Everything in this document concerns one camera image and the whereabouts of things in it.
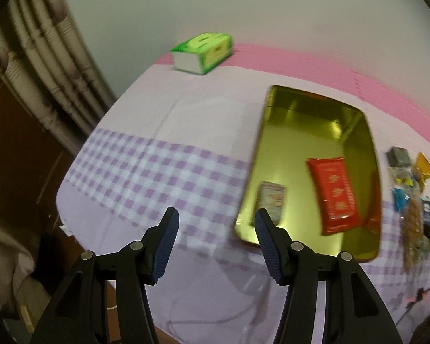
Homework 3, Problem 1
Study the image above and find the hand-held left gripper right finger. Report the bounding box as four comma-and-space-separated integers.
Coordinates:
254, 208, 404, 344

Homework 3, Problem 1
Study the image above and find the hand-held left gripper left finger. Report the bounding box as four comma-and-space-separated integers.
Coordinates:
29, 207, 180, 344

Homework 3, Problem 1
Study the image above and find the yellow snack packet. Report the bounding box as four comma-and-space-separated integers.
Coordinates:
414, 151, 430, 190

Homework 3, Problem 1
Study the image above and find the gold and brown tin box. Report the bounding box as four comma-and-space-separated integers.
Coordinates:
234, 85, 382, 262

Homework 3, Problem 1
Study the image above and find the clear peanut candy packet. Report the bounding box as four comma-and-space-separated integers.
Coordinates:
401, 193, 426, 270

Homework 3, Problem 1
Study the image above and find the small pale printed snack packet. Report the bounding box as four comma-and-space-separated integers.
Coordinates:
259, 181, 286, 227

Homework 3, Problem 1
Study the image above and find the yellow-wrapped cookie packet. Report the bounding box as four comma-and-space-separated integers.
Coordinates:
393, 168, 417, 188

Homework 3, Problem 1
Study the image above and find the red snack packet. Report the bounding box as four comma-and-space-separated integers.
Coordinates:
306, 156, 365, 236

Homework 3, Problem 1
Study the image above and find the grey snack packet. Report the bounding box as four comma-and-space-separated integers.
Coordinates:
386, 146, 412, 168

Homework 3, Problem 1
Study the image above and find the purple and pink checked sheet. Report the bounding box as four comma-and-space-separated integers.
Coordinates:
55, 43, 430, 344

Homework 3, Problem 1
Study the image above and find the cardboard box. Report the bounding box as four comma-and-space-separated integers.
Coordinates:
16, 276, 56, 332

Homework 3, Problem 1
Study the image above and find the grey cloth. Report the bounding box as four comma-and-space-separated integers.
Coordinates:
0, 218, 36, 321

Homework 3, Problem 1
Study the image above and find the brown wooden cabinet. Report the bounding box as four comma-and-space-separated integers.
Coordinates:
0, 61, 76, 230

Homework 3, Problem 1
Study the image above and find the green tissue pack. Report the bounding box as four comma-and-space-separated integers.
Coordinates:
170, 33, 234, 75

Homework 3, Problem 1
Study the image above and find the beige pleated curtain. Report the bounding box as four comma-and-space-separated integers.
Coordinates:
0, 0, 119, 158

